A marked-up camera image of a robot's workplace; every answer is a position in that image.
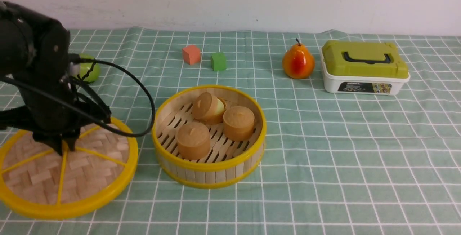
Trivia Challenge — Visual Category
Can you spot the tan bun right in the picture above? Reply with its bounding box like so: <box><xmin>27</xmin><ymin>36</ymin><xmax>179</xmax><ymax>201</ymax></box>
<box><xmin>223</xmin><ymin>106</ymin><xmax>255</xmax><ymax>141</ymax></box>

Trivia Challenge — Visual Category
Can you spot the orange cube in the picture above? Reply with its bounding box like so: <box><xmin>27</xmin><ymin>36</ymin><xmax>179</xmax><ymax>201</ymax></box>
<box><xmin>182</xmin><ymin>45</ymin><xmax>201</xmax><ymax>65</ymax></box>

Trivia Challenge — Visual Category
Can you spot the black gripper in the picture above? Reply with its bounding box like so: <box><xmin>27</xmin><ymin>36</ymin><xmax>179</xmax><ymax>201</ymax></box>
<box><xmin>1</xmin><ymin>77</ymin><xmax>111</xmax><ymax>156</ymax></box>

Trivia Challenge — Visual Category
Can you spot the green lidded white box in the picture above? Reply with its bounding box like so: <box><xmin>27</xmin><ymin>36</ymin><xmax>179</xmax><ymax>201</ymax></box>
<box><xmin>321</xmin><ymin>40</ymin><xmax>410</xmax><ymax>96</ymax></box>

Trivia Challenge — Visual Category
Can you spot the orange red pear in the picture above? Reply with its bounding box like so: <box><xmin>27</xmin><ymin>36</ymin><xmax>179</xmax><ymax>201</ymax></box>
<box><xmin>282</xmin><ymin>38</ymin><xmax>315</xmax><ymax>79</ymax></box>

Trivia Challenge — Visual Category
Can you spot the green cube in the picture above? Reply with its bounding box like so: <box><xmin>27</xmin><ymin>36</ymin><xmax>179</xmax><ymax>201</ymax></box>
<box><xmin>211</xmin><ymin>52</ymin><xmax>227</xmax><ymax>71</ymax></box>

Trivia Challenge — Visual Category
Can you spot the tilted tan bun back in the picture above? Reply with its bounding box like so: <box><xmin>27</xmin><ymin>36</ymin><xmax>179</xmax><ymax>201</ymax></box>
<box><xmin>192</xmin><ymin>92</ymin><xmax>226</xmax><ymax>125</ymax></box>

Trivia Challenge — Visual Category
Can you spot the yellow rimmed bamboo steamer basket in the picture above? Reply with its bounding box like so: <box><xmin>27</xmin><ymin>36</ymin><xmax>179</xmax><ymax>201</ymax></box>
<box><xmin>152</xmin><ymin>85</ymin><xmax>267</xmax><ymax>189</ymax></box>

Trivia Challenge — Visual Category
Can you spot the tan bun front left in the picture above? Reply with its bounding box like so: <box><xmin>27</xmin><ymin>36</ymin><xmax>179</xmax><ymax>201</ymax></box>
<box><xmin>176</xmin><ymin>122</ymin><xmax>211</xmax><ymax>160</ymax></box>

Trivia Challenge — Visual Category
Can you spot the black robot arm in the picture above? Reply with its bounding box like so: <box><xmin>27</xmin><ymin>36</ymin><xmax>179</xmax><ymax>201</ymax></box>
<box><xmin>1</xmin><ymin>1</ymin><xmax>111</xmax><ymax>156</ymax></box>

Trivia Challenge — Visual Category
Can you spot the yellow rimmed bamboo steamer lid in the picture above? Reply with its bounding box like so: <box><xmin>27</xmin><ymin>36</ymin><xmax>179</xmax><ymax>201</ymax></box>
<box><xmin>0</xmin><ymin>124</ymin><xmax>138</xmax><ymax>220</ymax></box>

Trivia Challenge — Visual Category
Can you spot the green apple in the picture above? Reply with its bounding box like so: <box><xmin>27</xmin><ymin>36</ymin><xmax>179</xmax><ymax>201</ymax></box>
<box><xmin>75</xmin><ymin>62</ymin><xmax>100</xmax><ymax>83</ymax></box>

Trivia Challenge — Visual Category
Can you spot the green checkered tablecloth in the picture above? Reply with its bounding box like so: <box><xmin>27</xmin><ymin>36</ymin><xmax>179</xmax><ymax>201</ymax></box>
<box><xmin>1</xmin><ymin>27</ymin><xmax>461</xmax><ymax>235</ymax></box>

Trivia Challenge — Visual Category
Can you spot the black cable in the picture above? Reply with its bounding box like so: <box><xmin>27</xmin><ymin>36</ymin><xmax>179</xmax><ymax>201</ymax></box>
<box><xmin>0</xmin><ymin>58</ymin><xmax>156</xmax><ymax>138</ymax></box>

